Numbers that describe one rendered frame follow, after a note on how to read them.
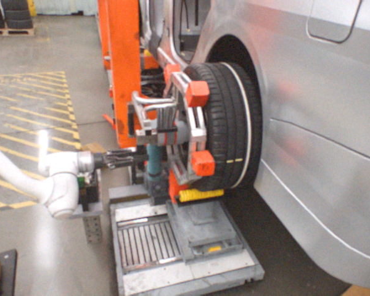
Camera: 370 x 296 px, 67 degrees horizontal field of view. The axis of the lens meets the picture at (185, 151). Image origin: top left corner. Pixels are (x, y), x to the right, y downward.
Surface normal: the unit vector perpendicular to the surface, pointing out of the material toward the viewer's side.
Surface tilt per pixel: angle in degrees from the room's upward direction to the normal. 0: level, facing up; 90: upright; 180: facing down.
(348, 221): 91
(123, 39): 90
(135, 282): 0
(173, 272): 0
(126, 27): 90
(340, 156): 90
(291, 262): 0
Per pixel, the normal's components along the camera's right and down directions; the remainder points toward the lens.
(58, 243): 0.05, -0.85
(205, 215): 0.29, 0.51
